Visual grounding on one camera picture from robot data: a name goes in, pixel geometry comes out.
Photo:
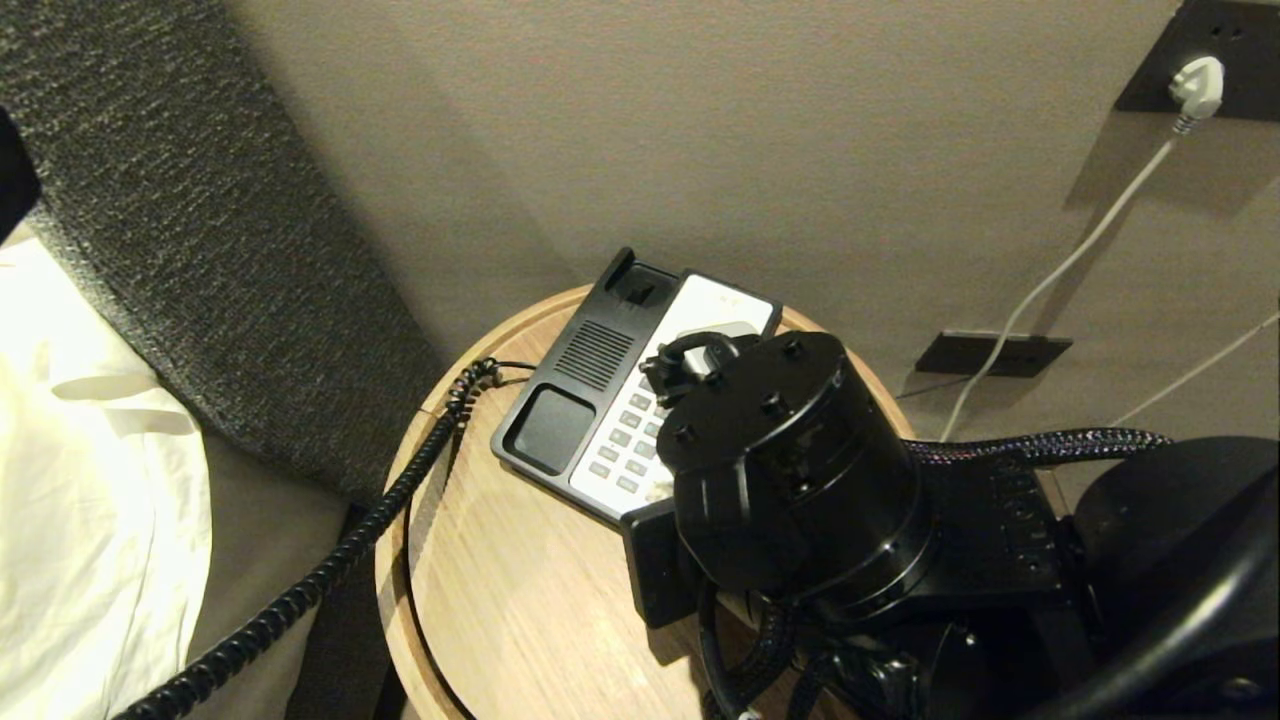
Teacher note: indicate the beige bed base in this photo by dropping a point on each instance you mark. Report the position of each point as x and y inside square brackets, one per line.
[260, 560]

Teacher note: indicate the round wooden side table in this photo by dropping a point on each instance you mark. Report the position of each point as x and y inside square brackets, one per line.
[530, 600]

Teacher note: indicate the grey fabric headboard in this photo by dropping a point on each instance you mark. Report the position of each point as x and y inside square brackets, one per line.
[200, 220]

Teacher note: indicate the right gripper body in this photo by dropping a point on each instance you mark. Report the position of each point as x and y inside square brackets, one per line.
[655, 565]

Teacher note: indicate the white power plug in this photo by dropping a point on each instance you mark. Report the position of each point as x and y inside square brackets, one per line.
[1200, 85]

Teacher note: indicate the white bed linen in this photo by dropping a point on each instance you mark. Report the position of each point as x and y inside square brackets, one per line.
[90, 500]

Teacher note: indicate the black wall socket plate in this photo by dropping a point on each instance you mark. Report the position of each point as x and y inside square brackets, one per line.
[1250, 40]

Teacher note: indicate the black and white telephone base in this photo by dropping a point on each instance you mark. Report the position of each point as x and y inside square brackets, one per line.
[590, 400]

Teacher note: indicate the small black wall plate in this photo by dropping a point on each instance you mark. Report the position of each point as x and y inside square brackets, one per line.
[990, 354]

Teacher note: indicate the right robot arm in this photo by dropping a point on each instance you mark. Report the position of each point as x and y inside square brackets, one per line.
[800, 470]

